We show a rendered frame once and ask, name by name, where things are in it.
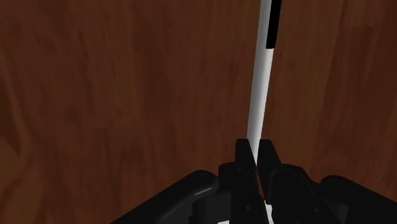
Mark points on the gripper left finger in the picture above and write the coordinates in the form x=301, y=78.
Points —
x=238, y=183

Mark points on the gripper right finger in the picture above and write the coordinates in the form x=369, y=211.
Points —
x=294, y=189

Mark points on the white pen with black clip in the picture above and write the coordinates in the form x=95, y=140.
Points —
x=260, y=80

